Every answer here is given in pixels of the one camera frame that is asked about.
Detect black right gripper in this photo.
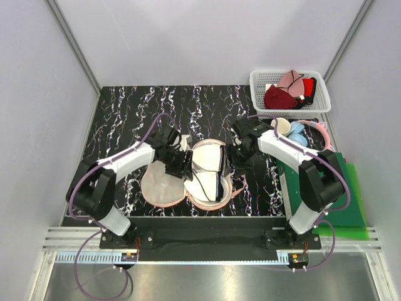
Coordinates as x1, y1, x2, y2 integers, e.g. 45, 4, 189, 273
224, 143, 256, 179

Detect blue pink cat-ear headphones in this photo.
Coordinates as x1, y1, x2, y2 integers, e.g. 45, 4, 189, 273
287, 120, 335, 152

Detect yellow mug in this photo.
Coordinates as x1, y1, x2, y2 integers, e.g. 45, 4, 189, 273
270, 117, 291, 137

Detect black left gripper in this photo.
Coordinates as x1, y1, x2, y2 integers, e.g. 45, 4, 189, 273
159, 147, 193, 181

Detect bright red bra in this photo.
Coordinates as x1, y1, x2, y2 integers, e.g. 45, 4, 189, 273
298, 77, 317, 106

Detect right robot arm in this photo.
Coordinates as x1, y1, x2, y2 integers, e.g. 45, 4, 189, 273
227, 115, 351, 249

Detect black marble-pattern mat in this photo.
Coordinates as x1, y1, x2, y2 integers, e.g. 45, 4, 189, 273
84, 85, 284, 217

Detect white bra with black straps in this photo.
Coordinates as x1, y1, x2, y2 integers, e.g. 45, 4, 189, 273
184, 144, 226, 203

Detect pink floral mesh laundry bag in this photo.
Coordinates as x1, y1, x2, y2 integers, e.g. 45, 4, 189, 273
140, 139, 248, 211

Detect green ring binder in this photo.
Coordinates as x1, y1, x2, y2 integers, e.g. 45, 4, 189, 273
277, 150, 367, 228

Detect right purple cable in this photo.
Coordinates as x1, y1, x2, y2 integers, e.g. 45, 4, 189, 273
247, 113, 351, 272

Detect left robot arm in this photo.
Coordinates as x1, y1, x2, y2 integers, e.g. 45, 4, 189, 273
66, 126, 192, 248

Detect pink bra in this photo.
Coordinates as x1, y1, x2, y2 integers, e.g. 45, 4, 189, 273
276, 70, 305, 98

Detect dark red lace bra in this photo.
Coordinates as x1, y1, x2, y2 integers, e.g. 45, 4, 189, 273
264, 85, 298, 110

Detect white plastic laundry basket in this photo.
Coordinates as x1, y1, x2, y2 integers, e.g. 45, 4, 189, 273
249, 69, 331, 119

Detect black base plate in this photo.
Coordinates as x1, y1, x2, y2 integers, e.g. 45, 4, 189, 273
100, 216, 321, 263

